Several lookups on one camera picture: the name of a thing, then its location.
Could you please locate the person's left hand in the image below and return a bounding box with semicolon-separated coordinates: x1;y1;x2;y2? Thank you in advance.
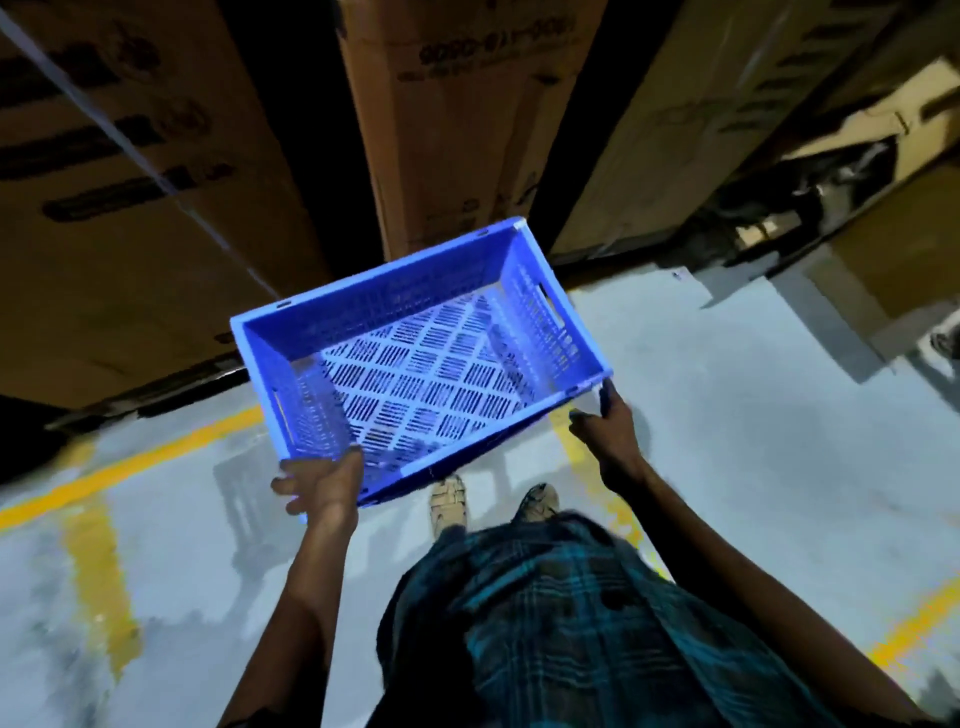
269;446;367;530

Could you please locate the person's right hand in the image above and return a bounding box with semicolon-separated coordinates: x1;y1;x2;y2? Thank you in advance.
567;378;650;493

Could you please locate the blue plastic crate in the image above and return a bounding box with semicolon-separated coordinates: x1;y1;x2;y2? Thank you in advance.
228;216;614;509

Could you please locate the person's right forearm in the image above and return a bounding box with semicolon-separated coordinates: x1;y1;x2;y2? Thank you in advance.
611;461;928;728

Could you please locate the person's left forearm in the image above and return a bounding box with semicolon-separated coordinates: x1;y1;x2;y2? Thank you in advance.
217;517;361;728

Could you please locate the teal plaid shirt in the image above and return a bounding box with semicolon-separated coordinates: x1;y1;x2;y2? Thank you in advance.
371;512;849;728

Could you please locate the cardboard box with black bars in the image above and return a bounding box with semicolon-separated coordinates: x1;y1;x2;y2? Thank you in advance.
549;0;905;258

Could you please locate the plain cardboard box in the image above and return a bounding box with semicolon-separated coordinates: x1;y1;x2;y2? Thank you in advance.
772;161;960;361

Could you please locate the narrow printed cardboard box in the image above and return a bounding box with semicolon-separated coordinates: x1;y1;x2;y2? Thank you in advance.
335;0;610;262

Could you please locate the flat light cardboard sheet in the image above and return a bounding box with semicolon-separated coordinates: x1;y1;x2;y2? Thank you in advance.
779;56;960;163

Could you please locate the tan strappy sandal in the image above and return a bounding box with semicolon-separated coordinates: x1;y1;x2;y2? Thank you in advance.
512;482;562;525
428;475;469;540

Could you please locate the large strapped cardboard box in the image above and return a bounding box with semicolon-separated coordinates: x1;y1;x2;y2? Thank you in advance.
0;0;333;412

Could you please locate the white packing strap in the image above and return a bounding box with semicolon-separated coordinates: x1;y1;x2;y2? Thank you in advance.
0;7;283;300

